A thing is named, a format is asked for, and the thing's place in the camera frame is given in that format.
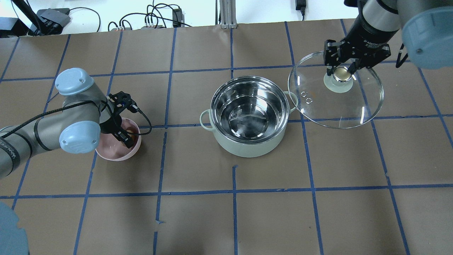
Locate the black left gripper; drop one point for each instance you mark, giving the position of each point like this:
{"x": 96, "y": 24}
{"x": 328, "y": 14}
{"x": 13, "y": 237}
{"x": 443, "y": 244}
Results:
{"x": 111, "y": 123}

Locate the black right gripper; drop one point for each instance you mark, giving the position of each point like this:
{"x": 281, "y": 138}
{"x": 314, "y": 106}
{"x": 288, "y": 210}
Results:
{"x": 368, "y": 34}

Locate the glass pot lid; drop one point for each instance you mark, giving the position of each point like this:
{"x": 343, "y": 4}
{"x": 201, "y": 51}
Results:
{"x": 339, "y": 101}

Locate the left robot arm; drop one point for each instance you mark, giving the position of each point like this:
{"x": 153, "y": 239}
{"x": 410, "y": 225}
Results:
{"x": 76, "y": 127}

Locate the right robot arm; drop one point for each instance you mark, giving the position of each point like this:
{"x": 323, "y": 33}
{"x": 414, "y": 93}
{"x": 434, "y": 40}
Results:
{"x": 426, "y": 31}

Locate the mint green steel pot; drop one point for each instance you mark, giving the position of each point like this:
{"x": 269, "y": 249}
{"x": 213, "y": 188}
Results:
{"x": 248, "y": 115}

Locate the pink bowl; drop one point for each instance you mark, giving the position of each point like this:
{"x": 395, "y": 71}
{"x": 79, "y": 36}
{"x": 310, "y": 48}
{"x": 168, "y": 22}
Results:
{"x": 111, "y": 149}

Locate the aluminium frame post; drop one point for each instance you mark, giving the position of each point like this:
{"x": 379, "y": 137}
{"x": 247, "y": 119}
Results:
{"x": 227, "y": 12}

